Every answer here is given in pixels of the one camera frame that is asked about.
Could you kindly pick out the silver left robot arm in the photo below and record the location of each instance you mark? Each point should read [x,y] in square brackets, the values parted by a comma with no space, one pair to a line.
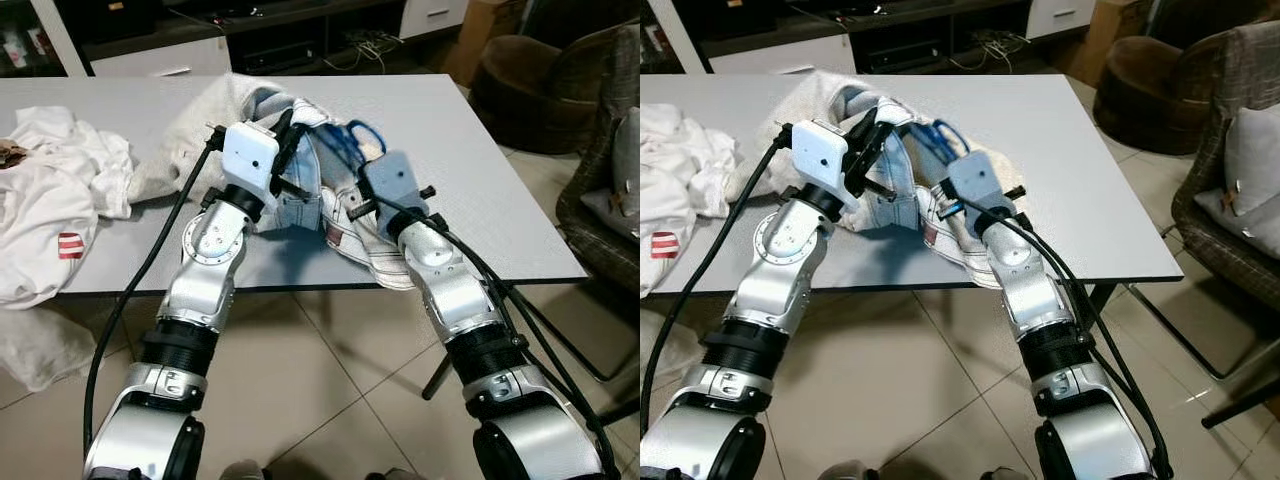
[770,290]
[195,290]

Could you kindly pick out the black media device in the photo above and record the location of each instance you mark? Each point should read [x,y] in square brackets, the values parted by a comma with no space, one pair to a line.
[900,60]
[283,60]

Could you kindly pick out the black TV bench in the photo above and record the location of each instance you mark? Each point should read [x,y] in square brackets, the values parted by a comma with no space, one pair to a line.
[920,25]
[300,25]

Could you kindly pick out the wide white drawer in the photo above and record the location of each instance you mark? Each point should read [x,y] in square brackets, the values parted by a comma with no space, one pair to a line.
[780,58]
[160,60]

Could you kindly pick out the brown armchair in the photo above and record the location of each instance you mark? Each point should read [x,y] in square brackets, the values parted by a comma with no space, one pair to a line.
[1155,95]
[530,95]

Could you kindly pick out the tall brown cardboard box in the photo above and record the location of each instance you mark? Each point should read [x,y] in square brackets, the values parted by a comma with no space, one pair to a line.
[1105,45]
[485,45]

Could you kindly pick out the small white drawer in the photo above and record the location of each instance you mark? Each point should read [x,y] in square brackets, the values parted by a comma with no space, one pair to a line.
[1060,17]
[433,17]

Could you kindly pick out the white crumpled garment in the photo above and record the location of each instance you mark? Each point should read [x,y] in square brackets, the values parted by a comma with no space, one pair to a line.
[75,150]
[690,150]

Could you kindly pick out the grey woven chair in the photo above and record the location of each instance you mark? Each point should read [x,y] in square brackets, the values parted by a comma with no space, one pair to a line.
[1220,270]
[600,255]

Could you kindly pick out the grey cushion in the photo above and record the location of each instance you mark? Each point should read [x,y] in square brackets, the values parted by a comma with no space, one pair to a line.
[620,175]
[1250,180]

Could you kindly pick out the white cotton garment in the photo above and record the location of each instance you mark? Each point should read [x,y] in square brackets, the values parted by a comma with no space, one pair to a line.
[40,220]
[665,215]

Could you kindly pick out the white glass door cabinet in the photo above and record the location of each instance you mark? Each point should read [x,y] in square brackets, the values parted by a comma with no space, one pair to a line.
[668,35]
[40,35]

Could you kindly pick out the beige plaid garment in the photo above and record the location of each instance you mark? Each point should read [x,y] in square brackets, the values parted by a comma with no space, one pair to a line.
[12,152]

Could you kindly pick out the grey robot right foot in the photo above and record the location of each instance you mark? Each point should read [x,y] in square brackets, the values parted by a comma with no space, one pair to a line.
[1010,474]
[400,474]

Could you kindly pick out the grey robot foot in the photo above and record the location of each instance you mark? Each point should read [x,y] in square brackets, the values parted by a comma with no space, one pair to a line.
[400,474]
[247,473]
[850,473]
[1010,474]

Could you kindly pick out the grey robot left foot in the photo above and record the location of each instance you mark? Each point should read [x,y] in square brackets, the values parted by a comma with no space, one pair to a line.
[247,473]
[850,473]

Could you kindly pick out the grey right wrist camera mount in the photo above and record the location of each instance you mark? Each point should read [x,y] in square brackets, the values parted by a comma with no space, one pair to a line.
[980,185]
[395,185]

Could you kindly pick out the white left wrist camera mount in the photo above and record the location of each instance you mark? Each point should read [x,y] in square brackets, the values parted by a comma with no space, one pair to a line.
[250,155]
[820,160]

